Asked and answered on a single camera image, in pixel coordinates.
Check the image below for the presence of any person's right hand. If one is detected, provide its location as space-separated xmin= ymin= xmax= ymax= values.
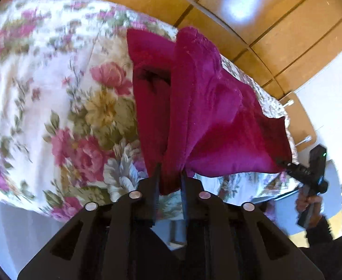
xmin=295 ymin=192 xmax=323 ymax=229

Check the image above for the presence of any dark red cloth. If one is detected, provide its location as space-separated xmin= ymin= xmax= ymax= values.
xmin=127 ymin=27 xmax=292 ymax=195

